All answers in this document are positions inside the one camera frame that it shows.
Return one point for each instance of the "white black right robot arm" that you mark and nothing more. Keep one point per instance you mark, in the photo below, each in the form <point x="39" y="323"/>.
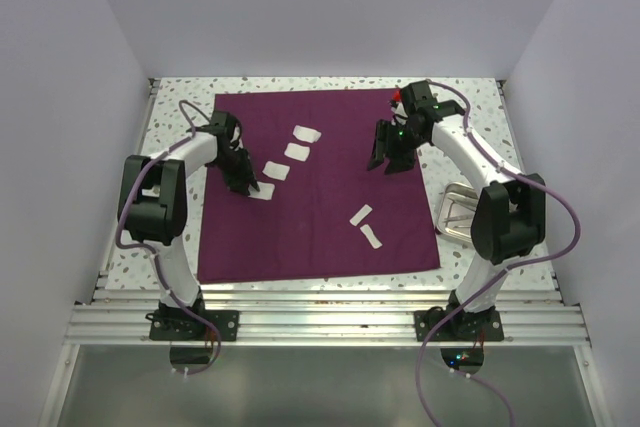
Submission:
<point x="510" y="215"/>

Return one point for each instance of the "purple cloth mat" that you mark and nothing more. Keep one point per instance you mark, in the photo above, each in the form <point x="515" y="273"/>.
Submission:
<point x="303" y="232"/>

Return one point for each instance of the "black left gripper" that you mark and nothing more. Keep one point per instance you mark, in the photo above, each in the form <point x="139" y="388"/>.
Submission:
<point x="236" y="183"/>

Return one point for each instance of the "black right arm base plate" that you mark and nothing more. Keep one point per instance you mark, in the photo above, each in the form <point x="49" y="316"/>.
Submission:
<point x="463" y="327"/>

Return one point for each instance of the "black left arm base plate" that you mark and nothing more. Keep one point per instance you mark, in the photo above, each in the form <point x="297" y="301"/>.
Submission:
<point x="181" y="327"/>

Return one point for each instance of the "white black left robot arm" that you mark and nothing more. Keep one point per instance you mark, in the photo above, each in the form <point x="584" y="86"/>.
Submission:
<point x="153" y="203"/>

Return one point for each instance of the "white gauze roll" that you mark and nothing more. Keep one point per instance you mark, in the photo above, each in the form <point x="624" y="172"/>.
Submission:
<point x="370" y="236"/>
<point x="360" y="215"/>

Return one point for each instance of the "white gauze roll upper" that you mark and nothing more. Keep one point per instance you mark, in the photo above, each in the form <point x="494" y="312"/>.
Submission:
<point x="360" y="215"/>

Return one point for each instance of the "aluminium frame rail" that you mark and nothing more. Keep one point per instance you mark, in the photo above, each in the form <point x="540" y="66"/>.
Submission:
<point x="327" y="318"/>

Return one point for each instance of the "white gauze pad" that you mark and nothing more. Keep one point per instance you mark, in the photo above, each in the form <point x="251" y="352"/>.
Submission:
<point x="264" y="191"/>
<point x="276" y="171"/>
<point x="306" y="134"/>
<point x="297" y="152"/>

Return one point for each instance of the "white gauze roll lower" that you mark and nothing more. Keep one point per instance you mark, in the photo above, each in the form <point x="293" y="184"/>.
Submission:
<point x="370" y="236"/>

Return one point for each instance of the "stainless steel tray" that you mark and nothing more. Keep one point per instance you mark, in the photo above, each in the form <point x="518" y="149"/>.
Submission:
<point x="457" y="199"/>

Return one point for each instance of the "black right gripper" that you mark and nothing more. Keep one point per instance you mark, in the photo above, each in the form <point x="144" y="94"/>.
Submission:
<point x="384" y="148"/>

